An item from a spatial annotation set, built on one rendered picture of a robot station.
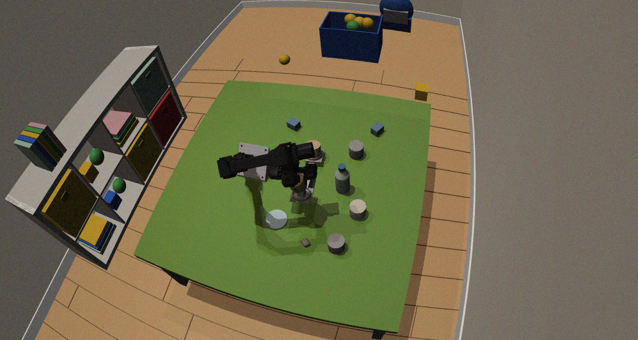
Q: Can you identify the brown cylinder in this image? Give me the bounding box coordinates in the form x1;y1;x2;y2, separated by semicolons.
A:
306;140;321;159

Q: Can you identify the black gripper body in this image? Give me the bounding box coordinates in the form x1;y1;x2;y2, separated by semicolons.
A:
269;164;318;179

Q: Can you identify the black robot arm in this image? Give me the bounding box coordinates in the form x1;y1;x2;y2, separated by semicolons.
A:
217;142;315;187

